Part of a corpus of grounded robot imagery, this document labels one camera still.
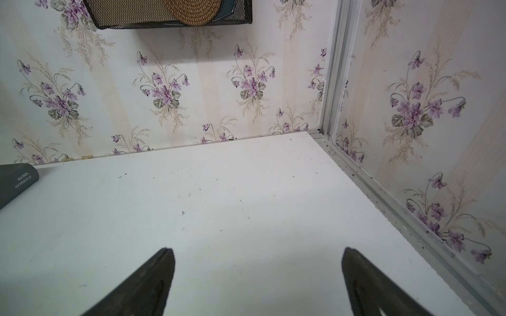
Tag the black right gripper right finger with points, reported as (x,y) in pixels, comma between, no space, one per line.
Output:
(371,292)

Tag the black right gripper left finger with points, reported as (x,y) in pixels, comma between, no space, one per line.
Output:
(145,292)

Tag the dark grey book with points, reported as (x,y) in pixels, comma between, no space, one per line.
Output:
(15,179)

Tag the teal plate in organizer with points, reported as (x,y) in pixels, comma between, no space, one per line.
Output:
(228,8)

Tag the black mesh wall organizer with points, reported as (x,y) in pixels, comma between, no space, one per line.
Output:
(134,14)

